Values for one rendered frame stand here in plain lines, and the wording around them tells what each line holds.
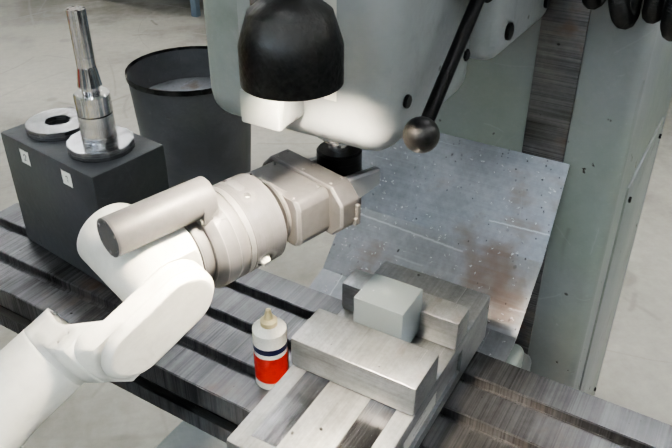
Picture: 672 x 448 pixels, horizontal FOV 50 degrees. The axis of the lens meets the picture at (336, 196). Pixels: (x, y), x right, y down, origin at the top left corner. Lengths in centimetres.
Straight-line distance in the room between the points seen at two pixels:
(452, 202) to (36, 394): 69
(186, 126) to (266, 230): 201
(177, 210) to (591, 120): 62
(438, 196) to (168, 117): 167
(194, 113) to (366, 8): 208
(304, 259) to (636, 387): 121
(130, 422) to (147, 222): 165
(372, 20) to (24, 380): 38
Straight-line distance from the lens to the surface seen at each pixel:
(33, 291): 112
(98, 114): 100
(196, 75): 304
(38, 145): 109
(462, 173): 110
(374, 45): 57
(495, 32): 74
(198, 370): 93
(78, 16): 97
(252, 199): 65
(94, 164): 101
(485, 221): 109
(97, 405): 229
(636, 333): 260
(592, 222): 110
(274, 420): 77
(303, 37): 46
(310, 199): 67
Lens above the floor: 160
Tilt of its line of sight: 31 degrees down
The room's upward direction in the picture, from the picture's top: straight up
